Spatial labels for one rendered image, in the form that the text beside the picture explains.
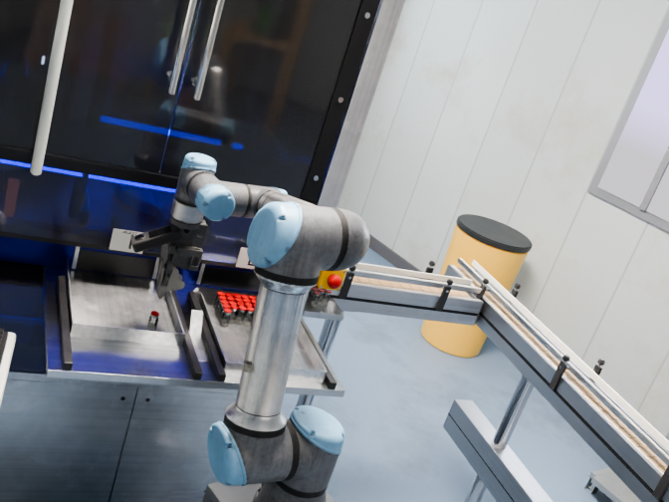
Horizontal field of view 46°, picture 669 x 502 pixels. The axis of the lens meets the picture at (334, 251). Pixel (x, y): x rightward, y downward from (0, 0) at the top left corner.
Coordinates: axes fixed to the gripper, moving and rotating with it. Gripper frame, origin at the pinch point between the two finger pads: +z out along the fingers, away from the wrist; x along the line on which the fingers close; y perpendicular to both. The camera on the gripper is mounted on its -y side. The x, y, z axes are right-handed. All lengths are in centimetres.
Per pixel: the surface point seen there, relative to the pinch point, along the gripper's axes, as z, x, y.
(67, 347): 8.4, -14.4, -20.1
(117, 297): 9.9, 14.6, -6.1
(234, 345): 10.1, -3.9, 21.1
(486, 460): 48, 3, 120
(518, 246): 25, 153, 221
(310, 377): 9.2, -18.0, 37.0
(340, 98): -52, 19, 39
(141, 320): 10.0, 4.0, -1.2
